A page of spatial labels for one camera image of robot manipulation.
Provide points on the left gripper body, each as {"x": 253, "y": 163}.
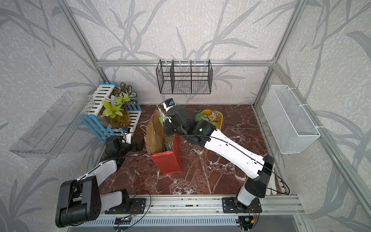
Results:
{"x": 124, "y": 148}

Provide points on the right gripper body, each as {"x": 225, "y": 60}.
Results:
{"x": 169, "y": 128}

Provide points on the green packet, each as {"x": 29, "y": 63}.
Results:
{"x": 208, "y": 115}
{"x": 163, "y": 116}

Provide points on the red paper bag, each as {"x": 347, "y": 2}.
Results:
{"x": 164, "y": 150}

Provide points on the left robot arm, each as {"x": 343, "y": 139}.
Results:
{"x": 80, "y": 200}

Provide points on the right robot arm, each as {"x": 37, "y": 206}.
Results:
{"x": 202, "y": 133}

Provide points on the blue white slatted rack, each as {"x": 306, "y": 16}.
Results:
{"x": 99, "y": 125}

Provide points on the yellow plastic bowl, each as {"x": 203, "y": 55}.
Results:
{"x": 219, "y": 123}

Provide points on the glass vase with plants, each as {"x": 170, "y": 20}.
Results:
{"x": 115, "y": 106}

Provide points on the clear acrylic shelf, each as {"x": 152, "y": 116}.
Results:
{"x": 51, "y": 133}

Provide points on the white mesh basket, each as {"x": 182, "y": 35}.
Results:
{"x": 290, "y": 124}

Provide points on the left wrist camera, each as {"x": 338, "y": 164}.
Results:
{"x": 127, "y": 135}

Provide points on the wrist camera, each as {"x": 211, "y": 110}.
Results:
{"x": 168, "y": 104}
{"x": 127, "y": 135}

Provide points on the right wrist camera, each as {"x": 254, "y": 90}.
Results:
{"x": 168, "y": 104}

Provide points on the black wire basket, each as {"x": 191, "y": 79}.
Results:
{"x": 184, "y": 77}

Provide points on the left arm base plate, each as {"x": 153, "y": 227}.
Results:
{"x": 134, "y": 206}

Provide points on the aluminium front rail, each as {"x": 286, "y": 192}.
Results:
{"x": 212, "y": 205}

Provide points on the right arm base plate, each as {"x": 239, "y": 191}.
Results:
{"x": 232, "y": 205}

